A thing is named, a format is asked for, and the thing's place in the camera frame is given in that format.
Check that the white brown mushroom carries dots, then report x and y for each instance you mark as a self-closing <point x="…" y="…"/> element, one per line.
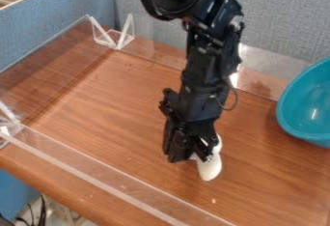
<point x="210" y="168"/>

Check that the clear acrylic front bracket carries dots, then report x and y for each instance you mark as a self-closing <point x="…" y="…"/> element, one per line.
<point x="10" y="124"/>

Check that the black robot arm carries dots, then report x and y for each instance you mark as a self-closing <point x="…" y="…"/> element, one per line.
<point x="214" y="24"/>

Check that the clear acrylic corner bracket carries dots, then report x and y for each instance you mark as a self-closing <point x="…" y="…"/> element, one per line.
<point x="113" y="38"/>

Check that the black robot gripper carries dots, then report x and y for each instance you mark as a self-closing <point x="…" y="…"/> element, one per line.
<point x="190" y="113"/>

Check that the blue plastic bowl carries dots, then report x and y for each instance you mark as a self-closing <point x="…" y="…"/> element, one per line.
<point x="303" y="109"/>

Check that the clear acrylic left barrier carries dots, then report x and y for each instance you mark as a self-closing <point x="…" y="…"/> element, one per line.
<point x="34" y="83"/>

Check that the clear acrylic front barrier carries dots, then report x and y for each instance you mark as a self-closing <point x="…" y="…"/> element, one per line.
<point x="150" y="199"/>

